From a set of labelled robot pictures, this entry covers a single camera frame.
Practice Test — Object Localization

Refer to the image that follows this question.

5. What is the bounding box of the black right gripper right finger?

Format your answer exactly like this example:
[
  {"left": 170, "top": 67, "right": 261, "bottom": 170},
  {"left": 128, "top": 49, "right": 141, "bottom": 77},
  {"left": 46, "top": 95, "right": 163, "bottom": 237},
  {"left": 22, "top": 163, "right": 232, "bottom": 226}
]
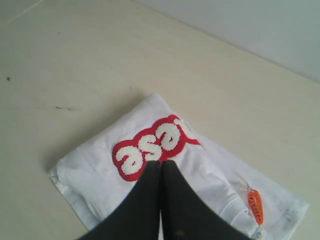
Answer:
[{"left": 160, "top": 160, "right": 249, "bottom": 240}]

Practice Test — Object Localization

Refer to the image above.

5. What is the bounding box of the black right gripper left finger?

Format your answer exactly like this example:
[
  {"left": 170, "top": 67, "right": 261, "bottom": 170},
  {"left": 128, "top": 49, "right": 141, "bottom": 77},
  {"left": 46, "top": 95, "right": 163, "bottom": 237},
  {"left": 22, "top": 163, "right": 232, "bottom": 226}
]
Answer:
[{"left": 80, "top": 161, "right": 161, "bottom": 240}]

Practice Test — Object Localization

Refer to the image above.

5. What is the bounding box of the white t-shirt red lettering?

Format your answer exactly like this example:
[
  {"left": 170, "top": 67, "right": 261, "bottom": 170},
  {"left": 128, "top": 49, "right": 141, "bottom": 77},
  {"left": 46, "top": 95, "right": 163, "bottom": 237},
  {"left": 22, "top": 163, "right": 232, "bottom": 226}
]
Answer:
[{"left": 49, "top": 94, "right": 309, "bottom": 240}]

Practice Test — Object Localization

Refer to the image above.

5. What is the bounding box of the orange neck tag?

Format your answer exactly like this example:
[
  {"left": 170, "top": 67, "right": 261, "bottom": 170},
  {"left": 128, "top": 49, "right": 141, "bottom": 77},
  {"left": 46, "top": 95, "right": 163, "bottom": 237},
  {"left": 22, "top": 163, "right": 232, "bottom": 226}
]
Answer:
[{"left": 238, "top": 183, "right": 264, "bottom": 226}]

